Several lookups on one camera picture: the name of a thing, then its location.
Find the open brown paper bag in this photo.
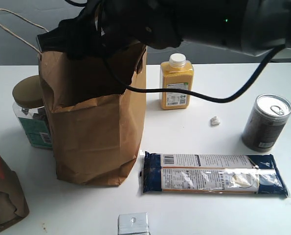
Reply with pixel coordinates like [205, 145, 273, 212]
[0, 8, 148, 188]

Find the clear jar with gold lid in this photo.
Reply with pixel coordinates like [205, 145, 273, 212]
[12, 75, 52, 149]

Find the dark tin can pull-tab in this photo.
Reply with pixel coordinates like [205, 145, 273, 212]
[242, 94, 291, 153]

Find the silver metal block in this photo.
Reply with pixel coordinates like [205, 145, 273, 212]
[117, 212, 150, 235]

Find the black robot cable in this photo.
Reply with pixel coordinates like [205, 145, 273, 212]
[96, 0, 291, 103]

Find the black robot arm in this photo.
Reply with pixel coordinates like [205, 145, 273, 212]
[37, 0, 291, 58]

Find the yellow grain bottle white cap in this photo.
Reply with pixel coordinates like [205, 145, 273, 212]
[159, 53, 194, 110]

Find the folded brown paper bag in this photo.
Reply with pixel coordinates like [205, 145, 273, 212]
[0, 156, 29, 232]

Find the white lump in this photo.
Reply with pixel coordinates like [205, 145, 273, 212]
[210, 116, 221, 126]

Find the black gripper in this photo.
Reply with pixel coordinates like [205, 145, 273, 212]
[67, 0, 182, 60]

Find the blue white noodle package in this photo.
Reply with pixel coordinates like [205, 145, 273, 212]
[140, 151, 289, 197]

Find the white desk in background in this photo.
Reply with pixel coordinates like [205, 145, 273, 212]
[271, 48, 291, 63]

